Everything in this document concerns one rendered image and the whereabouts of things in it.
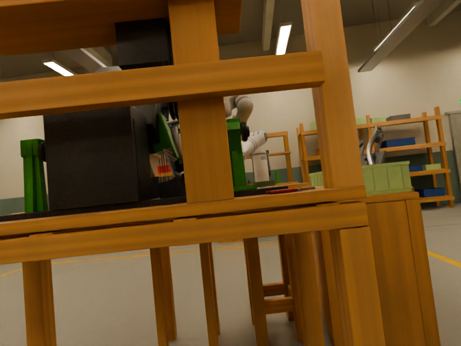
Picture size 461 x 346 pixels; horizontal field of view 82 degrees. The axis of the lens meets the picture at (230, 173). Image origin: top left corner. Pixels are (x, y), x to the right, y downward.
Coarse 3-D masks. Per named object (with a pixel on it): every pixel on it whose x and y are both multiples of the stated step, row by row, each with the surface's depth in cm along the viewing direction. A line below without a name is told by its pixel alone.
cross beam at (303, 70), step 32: (192, 64) 75; (224, 64) 75; (256, 64) 75; (288, 64) 75; (320, 64) 75; (0, 96) 74; (32, 96) 74; (64, 96) 74; (96, 96) 74; (128, 96) 74; (160, 96) 74; (192, 96) 76; (224, 96) 79
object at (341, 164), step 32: (192, 0) 81; (320, 0) 81; (192, 32) 80; (320, 32) 80; (320, 96) 81; (352, 96) 79; (192, 128) 79; (224, 128) 79; (320, 128) 84; (352, 128) 79; (192, 160) 78; (224, 160) 78; (320, 160) 87; (352, 160) 78; (192, 192) 78; (224, 192) 78
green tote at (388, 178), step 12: (372, 168) 150; (384, 168) 150; (396, 168) 150; (408, 168) 150; (312, 180) 204; (372, 180) 150; (384, 180) 150; (396, 180) 150; (408, 180) 150; (372, 192) 150; (384, 192) 150
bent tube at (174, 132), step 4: (172, 120) 114; (168, 124) 114; (172, 128) 112; (176, 128) 112; (172, 132) 109; (176, 132) 109; (172, 136) 109; (176, 136) 108; (176, 140) 107; (176, 144) 107; (180, 144) 107; (176, 148) 107; (180, 148) 107; (180, 152) 107; (180, 156) 108
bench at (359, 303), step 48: (336, 192) 77; (0, 240) 77; (48, 240) 77; (96, 240) 77; (144, 240) 77; (192, 240) 77; (336, 240) 80; (48, 288) 140; (336, 288) 84; (48, 336) 136
